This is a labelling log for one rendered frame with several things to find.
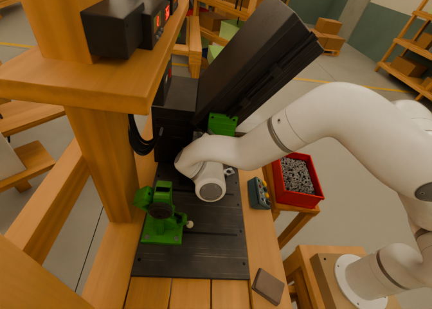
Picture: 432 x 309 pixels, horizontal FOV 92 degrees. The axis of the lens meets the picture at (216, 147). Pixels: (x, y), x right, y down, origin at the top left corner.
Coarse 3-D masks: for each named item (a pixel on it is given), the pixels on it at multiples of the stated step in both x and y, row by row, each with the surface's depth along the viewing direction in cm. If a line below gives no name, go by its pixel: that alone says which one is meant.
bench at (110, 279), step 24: (144, 168) 106; (144, 216) 88; (120, 240) 80; (96, 264) 73; (120, 264) 74; (96, 288) 68; (120, 288) 69; (144, 288) 70; (168, 288) 72; (192, 288) 73; (216, 288) 74; (240, 288) 75
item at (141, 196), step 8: (136, 192) 69; (144, 192) 67; (152, 192) 69; (136, 200) 66; (144, 200) 65; (152, 200) 68; (144, 208) 68; (176, 216) 77; (184, 216) 79; (176, 224) 78; (184, 224) 78
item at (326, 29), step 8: (320, 24) 597; (328, 24) 585; (336, 24) 589; (320, 32) 598; (328, 32) 600; (336, 32) 604; (320, 40) 571; (328, 40) 576; (336, 40) 581; (344, 40) 586; (328, 48) 593; (336, 48) 598
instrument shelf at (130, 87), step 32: (32, 64) 37; (64, 64) 39; (96, 64) 40; (128, 64) 43; (160, 64) 45; (0, 96) 35; (32, 96) 35; (64, 96) 35; (96, 96) 35; (128, 96) 35
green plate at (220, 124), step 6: (210, 114) 82; (216, 114) 82; (222, 114) 82; (210, 120) 83; (216, 120) 83; (222, 120) 83; (228, 120) 83; (234, 120) 83; (210, 126) 84; (216, 126) 84; (222, 126) 84; (228, 126) 85; (234, 126) 85; (216, 132) 86; (222, 132) 86; (228, 132) 86; (234, 132) 86
